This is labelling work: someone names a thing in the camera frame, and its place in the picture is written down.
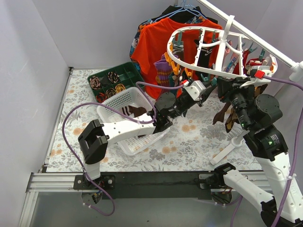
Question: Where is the black striped sock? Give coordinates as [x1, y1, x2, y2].
[197, 47, 213, 68]

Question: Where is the white sock clip hanger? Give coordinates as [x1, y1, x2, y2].
[166, 15, 278, 80]

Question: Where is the plain dark brown sock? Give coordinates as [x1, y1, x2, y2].
[213, 102, 231, 125]

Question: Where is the brown argyle sock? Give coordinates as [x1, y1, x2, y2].
[225, 108, 239, 133]

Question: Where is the blue wire hanger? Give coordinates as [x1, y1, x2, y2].
[149, 5, 208, 24]

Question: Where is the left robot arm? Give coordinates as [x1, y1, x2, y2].
[78, 80, 215, 189]

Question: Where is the brown striped-cuff sock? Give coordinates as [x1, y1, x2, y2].
[172, 40, 184, 60]

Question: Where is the red sock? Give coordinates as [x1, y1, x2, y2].
[233, 51, 249, 75]

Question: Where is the dark patterned shirt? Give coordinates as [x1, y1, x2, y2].
[129, 19, 152, 72]

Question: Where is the orange t-shirt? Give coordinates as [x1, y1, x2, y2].
[132, 18, 223, 99]

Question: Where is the green divided organizer tray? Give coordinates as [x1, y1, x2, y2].
[87, 62, 144, 103]

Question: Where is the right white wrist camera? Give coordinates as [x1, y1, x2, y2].
[240, 66, 272, 88]

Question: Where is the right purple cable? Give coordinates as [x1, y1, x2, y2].
[227, 75, 303, 227]

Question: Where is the white plastic basket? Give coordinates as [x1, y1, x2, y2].
[97, 87, 170, 156]

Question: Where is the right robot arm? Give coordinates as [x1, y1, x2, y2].
[199, 78, 303, 227]

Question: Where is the floral table mat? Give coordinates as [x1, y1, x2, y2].
[46, 68, 266, 172]

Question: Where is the purple yellow sock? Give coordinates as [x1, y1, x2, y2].
[154, 54, 172, 87]

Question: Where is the purple cable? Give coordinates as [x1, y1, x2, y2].
[62, 81, 187, 216]
[227, 75, 303, 227]

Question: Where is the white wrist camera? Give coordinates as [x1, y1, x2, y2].
[240, 66, 272, 88]
[183, 80, 206, 101]

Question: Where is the white clothes rack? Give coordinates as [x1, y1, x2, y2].
[211, 0, 303, 156]

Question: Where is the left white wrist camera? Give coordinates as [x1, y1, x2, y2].
[183, 80, 206, 101]

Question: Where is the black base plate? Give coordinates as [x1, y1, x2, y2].
[73, 171, 225, 201]

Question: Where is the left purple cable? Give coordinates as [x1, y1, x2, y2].
[62, 81, 187, 216]

